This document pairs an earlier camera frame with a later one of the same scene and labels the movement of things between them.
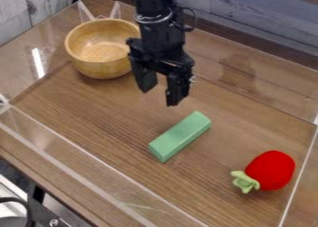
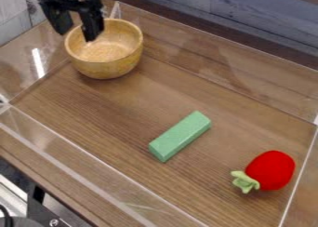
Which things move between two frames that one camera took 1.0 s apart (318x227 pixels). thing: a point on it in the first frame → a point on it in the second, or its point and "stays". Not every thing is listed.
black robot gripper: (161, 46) → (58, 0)
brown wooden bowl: (96, 47) stays
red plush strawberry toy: (268, 171) stays
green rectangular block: (167, 144) stays
